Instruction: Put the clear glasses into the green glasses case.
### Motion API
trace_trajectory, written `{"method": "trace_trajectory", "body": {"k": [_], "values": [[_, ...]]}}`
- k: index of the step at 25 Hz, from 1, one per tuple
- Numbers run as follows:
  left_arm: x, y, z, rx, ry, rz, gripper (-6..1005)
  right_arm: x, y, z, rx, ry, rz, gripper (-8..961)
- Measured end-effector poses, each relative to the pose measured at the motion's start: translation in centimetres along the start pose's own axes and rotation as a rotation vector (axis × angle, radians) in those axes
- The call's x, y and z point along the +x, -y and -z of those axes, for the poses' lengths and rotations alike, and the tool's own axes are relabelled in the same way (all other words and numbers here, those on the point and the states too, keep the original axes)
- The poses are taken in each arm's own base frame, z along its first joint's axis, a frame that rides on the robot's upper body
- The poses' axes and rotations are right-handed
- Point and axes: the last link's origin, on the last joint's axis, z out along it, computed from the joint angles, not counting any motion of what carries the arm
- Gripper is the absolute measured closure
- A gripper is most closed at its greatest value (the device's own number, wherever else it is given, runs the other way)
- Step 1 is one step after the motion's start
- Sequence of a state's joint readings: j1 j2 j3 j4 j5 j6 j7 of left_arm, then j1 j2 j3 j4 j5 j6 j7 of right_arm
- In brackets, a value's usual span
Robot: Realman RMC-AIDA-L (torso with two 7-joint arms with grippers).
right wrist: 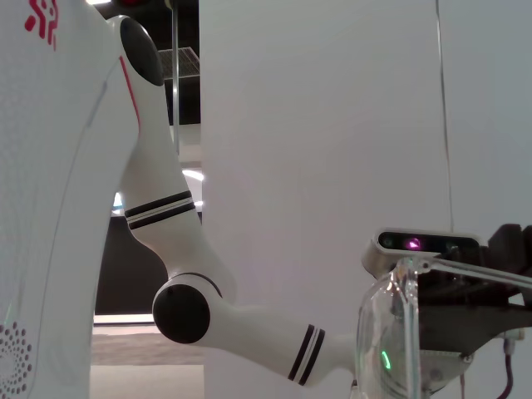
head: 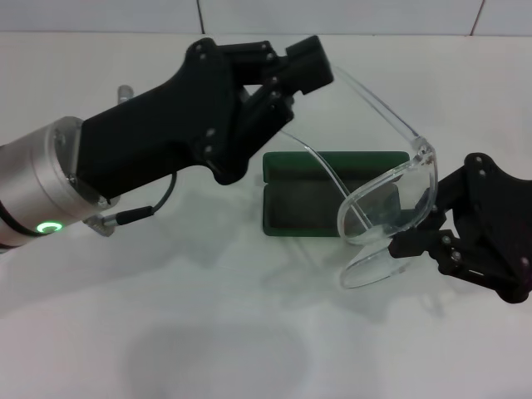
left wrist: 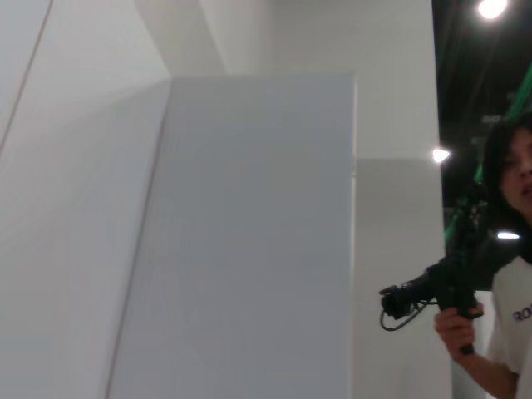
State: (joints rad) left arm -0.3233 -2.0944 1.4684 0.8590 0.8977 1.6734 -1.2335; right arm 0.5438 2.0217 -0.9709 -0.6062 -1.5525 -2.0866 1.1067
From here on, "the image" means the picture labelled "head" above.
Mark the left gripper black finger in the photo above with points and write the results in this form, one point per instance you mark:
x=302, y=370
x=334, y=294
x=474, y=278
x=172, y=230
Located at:
x=270, y=106
x=309, y=62

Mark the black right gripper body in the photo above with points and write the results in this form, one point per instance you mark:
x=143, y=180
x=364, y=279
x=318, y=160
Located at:
x=490, y=208

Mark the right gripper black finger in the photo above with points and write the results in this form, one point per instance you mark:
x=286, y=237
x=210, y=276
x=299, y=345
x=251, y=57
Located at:
x=439, y=203
x=415, y=245

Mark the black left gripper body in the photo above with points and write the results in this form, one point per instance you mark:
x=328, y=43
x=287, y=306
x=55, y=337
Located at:
x=166, y=129

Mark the clear white plastic glasses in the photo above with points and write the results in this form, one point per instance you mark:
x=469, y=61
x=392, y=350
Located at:
x=422, y=149

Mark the green glasses case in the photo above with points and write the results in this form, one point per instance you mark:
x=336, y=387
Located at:
x=299, y=203

